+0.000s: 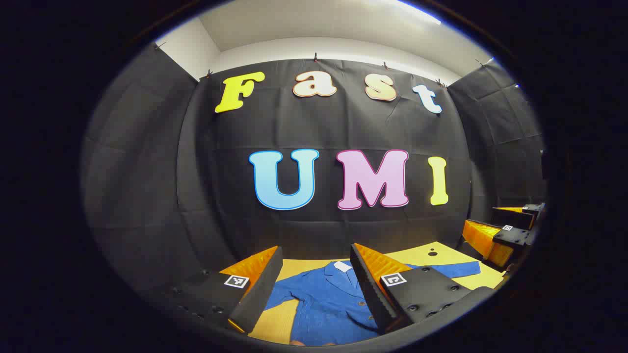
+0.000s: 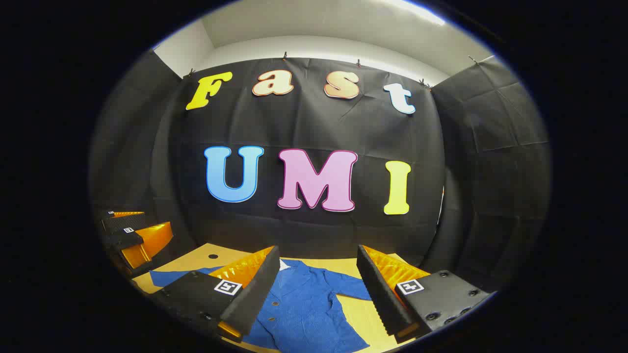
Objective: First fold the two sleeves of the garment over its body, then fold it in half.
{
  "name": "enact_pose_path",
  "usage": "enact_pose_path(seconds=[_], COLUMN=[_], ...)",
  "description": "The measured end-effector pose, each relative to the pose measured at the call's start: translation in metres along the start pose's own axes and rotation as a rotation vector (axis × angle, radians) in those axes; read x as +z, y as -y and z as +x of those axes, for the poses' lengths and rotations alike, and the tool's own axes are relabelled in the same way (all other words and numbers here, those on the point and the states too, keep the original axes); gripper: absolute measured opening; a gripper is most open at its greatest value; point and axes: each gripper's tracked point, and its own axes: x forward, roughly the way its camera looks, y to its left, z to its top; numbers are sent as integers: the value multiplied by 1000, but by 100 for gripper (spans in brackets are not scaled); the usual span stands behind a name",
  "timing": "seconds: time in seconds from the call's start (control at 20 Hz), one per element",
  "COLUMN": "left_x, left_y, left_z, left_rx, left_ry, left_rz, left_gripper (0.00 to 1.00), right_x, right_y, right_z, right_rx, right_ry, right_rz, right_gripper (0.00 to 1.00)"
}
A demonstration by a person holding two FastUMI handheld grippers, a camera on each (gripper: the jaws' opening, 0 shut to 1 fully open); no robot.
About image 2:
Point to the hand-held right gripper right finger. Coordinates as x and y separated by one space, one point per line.
385 299

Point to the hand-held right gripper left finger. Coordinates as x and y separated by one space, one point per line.
255 294

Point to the black backdrop cloth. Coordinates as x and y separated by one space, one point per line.
319 127

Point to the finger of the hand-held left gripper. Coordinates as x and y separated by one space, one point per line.
122 223
125 241

